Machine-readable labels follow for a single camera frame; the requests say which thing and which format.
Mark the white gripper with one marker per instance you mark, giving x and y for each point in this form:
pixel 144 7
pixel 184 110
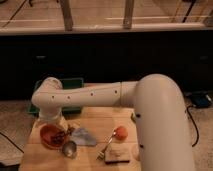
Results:
pixel 57 120

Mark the dark red grape bunch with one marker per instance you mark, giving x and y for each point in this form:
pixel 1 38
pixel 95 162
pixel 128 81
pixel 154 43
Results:
pixel 59 138

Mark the red orange bowl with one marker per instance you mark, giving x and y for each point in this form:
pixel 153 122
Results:
pixel 46 132

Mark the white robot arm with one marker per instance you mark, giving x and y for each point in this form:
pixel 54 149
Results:
pixel 162 126

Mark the light blue cloth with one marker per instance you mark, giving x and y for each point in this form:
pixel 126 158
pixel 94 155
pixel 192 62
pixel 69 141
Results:
pixel 83 138

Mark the small metal cup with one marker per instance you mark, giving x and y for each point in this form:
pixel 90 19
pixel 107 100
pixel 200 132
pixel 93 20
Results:
pixel 69 149

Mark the metal fork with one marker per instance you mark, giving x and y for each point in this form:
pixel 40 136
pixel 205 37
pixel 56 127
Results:
pixel 101 154

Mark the green plastic tray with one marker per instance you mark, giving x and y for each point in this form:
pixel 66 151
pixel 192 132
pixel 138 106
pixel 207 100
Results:
pixel 69 83

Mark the orange round fruit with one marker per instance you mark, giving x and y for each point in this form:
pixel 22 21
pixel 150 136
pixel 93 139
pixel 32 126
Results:
pixel 121 133

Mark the white and black box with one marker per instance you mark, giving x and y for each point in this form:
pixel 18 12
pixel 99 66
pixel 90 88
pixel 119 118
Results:
pixel 117 155

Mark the blue device on floor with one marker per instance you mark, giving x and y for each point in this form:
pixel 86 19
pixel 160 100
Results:
pixel 201 100

